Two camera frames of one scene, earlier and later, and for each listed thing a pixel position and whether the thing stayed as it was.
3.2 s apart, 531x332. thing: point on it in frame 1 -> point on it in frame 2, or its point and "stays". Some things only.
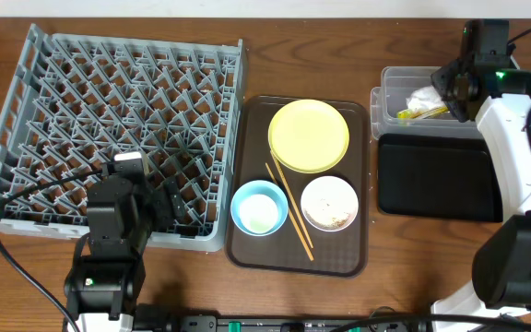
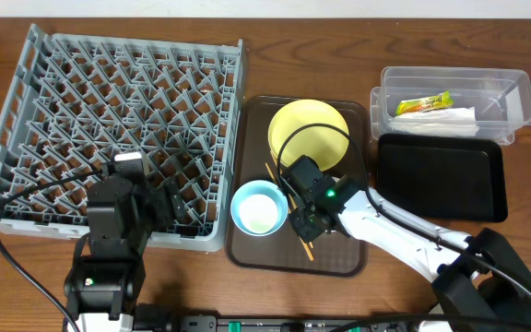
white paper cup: [259, 212] stays
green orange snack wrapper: [420, 113] -> [442, 100]
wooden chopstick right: [292, 200] stays
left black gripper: [159, 206] stays
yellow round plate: [308, 136] stays
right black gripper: [439, 80] -> [296, 220]
